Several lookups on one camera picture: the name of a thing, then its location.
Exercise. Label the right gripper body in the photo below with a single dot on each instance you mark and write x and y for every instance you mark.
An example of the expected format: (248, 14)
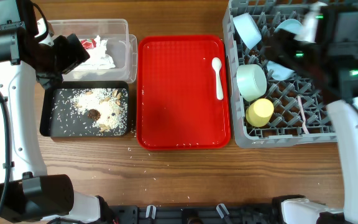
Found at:
(299, 56)

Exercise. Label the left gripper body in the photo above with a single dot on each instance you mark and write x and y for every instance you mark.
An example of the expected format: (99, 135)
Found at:
(55, 60)

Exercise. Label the red snack wrapper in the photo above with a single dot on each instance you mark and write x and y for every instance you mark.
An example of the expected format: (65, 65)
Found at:
(88, 43)

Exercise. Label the white napkin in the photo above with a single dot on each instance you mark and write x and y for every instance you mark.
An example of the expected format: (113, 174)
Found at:
(99, 59)

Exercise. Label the light blue plate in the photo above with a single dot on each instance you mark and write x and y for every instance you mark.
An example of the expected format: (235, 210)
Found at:
(281, 73)

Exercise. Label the rice and food scraps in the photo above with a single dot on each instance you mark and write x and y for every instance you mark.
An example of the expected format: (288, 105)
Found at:
(80, 112)

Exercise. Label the green bowl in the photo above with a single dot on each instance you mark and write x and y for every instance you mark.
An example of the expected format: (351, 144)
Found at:
(251, 82)

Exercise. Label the light blue bowl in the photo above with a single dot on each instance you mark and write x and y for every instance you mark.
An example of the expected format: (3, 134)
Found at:
(247, 30)

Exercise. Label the white plastic fork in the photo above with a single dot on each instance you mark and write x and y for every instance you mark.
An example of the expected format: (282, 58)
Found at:
(300, 105)

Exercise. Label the yellow cup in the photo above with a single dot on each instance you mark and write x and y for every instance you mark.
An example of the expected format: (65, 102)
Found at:
(259, 113)

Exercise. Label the white plastic spoon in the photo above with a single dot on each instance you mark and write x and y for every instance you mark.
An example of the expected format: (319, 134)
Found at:
(217, 65)

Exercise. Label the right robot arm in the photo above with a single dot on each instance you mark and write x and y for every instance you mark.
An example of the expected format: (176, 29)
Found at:
(341, 100)

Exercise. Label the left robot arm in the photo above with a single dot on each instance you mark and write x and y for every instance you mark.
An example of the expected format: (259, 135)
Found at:
(30, 56)

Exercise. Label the clear plastic waste bin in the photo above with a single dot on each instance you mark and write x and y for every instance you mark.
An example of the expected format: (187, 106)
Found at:
(121, 46)

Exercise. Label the black waste tray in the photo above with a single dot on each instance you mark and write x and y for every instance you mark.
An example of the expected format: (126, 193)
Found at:
(47, 107)

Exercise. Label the grey dishwasher rack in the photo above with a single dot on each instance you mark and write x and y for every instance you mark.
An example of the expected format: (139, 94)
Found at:
(284, 128)

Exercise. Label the red serving tray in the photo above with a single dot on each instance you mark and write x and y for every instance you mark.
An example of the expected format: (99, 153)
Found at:
(177, 107)

